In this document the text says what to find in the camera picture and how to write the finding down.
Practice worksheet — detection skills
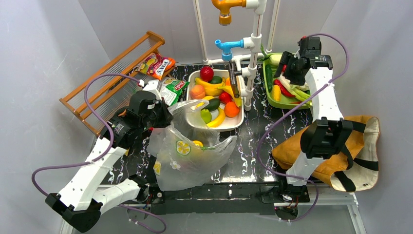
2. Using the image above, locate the yellow corn cob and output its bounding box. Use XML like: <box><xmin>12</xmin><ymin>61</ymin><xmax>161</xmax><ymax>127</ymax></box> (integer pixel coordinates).
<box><xmin>271</xmin><ymin>85</ymin><xmax>282</xmax><ymax>102</ymax></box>

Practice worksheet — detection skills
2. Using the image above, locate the clear lemon print plastic bag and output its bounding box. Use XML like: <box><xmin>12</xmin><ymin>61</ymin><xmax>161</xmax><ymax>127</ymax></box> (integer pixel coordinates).
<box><xmin>147</xmin><ymin>100</ymin><xmax>237</xmax><ymax>191</ymax></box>

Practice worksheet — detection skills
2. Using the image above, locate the yellow lemon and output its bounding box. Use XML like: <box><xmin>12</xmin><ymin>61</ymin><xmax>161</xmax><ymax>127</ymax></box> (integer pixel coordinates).
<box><xmin>192</xmin><ymin>140</ymin><xmax>204</xmax><ymax>148</ymax></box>

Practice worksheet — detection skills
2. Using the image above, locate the green pear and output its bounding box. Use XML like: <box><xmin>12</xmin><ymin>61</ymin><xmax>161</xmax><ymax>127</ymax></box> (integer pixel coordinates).
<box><xmin>200</xmin><ymin>109</ymin><xmax>212</xmax><ymax>124</ymax></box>

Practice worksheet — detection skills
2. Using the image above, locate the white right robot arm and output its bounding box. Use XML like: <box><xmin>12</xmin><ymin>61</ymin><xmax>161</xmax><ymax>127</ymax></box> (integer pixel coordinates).
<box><xmin>275</xmin><ymin>34</ymin><xmax>353</xmax><ymax>187</ymax></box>

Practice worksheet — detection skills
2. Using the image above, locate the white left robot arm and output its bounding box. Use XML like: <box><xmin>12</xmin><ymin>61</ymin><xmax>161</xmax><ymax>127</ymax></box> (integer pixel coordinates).
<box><xmin>45</xmin><ymin>80</ymin><xmax>173</xmax><ymax>233</ymax></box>

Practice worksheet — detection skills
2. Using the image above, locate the white radish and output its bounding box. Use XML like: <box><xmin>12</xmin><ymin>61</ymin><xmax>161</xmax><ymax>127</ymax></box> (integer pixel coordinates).
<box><xmin>269</xmin><ymin>54</ymin><xmax>282</xmax><ymax>67</ymax></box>

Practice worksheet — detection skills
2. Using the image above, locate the red chili pepper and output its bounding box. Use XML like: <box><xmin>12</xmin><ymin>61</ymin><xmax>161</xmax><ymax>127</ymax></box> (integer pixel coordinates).
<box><xmin>274</xmin><ymin>79</ymin><xmax>295</xmax><ymax>98</ymax></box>

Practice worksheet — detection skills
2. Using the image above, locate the green beans bunch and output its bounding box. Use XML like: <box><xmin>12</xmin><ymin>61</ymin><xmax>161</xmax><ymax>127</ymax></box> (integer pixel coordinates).
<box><xmin>287</xmin><ymin>86</ymin><xmax>310</xmax><ymax>103</ymax></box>

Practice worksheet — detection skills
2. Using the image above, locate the green cucumber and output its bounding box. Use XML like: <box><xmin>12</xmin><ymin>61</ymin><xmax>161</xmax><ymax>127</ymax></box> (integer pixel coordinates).
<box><xmin>264</xmin><ymin>64</ymin><xmax>273</xmax><ymax>93</ymax></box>

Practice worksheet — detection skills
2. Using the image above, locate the green chips bag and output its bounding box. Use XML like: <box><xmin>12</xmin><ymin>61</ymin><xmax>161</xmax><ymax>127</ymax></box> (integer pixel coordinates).
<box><xmin>160</xmin><ymin>78</ymin><xmax>189</xmax><ymax>106</ymax></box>

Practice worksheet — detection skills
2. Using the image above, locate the green vegetable tray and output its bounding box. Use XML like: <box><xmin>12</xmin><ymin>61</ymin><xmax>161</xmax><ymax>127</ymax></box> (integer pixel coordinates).
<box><xmin>263</xmin><ymin>53</ymin><xmax>310</xmax><ymax>109</ymax></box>

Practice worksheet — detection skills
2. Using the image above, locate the wooden dish rack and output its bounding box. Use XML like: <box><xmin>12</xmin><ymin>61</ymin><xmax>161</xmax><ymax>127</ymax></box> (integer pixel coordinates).
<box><xmin>60</xmin><ymin>31</ymin><xmax>165</xmax><ymax>135</ymax></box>

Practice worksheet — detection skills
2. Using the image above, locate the orange yox snack bag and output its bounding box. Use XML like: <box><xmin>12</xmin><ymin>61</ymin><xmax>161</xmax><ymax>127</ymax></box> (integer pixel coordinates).
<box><xmin>135</xmin><ymin>53</ymin><xmax>176</xmax><ymax>80</ymax></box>

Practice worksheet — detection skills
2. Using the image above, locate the peach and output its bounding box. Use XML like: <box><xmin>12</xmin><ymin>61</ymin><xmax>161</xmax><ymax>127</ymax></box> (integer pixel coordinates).
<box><xmin>189</xmin><ymin>84</ymin><xmax>206</xmax><ymax>99</ymax></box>

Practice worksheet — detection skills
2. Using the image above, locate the yellow banana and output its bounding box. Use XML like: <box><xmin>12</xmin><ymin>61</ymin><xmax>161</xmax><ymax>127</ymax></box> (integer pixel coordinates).
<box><xmin>195</xmin><ymin>78</ymin><xmax>224</xmax><ymax>96</ymax></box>

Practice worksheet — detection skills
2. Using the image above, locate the green avocado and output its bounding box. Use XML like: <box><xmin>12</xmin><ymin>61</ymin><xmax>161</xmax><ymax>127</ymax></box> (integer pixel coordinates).
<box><xmin>203</xmin><ymin>98</ymin><xmax>221</xmax><ymax>112</ymax></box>

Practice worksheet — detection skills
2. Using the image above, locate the blue tap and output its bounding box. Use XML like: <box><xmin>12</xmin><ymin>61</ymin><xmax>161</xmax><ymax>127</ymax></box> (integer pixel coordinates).
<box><xmin>215</xmin><ymin>39</ymin><xmax>244</xmax><ymax>61</ymax></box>

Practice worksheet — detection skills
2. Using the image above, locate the red pomegranate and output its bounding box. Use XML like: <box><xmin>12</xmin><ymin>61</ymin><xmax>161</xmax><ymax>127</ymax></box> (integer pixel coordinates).
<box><xmin>200</xmin><ymin>66</ymin><xmax>214</xmax><ymax>82</ymax></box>

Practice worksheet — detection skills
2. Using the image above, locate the red strawberry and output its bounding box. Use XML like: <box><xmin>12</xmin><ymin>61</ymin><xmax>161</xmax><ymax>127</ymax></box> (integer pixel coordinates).
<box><xmin>219</xmin><ymin>91</ymin><xmax>232</xmax><ymax>105</ymax></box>

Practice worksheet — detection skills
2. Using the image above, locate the orange fruit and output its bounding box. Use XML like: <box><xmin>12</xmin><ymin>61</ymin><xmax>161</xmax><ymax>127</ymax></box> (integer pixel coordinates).
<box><xmin>224</xmin><ymin>101</ymin><xmax>240</xmax><ymax>117</ymax></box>

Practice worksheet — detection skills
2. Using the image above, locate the white fruit tray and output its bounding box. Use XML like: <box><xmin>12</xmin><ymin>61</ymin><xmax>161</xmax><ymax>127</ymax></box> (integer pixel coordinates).
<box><xmin>185</xmin><ymin>69</ymin><xmax>244</xmax><ymax>132</ymax></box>

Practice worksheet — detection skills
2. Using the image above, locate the orange tap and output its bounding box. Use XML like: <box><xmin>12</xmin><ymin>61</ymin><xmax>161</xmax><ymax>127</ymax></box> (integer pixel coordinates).
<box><xmin>211</xmin><ymin>0</ymin><xmax>246</xmax><ymax>26</ymax></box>

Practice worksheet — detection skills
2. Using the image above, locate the orange canvas tote bag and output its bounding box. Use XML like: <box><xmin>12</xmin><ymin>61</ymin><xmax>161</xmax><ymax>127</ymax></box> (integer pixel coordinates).
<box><xmin>271</xmin><ymin>115</ymin><xmax>381</xmax><ymax>193</ymax></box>

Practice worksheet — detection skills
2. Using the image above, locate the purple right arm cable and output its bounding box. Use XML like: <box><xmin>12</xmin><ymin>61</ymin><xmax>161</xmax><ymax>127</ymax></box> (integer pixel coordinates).
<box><xmin>256</xmin><ymin>33</ymin><xmax>350</xmax><ymax>223</ymax></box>

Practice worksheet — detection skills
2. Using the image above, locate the white pvc pipe frame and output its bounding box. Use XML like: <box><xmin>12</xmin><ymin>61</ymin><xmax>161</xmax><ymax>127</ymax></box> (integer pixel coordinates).
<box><xmin>193</xmin><ymin>0</ymin><xmax>280</xmax><ymax>111</ymax></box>

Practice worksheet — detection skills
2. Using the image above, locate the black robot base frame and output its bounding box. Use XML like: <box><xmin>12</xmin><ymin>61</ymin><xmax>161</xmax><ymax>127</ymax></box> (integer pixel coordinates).
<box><xmin>136</xmin><ymin>181</ymin><xmax>310</xmax><ymax>215</ymax></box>

